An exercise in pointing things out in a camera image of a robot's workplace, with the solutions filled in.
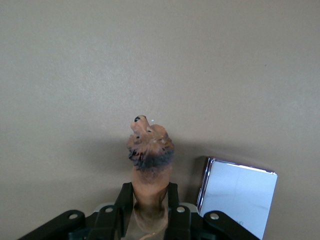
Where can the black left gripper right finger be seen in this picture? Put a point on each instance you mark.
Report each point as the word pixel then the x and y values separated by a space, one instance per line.
pixel 185 222

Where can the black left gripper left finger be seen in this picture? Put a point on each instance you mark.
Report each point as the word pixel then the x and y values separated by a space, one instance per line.
pixel 105 222

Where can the white small card box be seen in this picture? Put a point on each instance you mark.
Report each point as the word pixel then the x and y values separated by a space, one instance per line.
pixel 240 197

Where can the brown table cover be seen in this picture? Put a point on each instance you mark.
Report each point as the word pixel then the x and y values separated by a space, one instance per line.
pixel 125 62

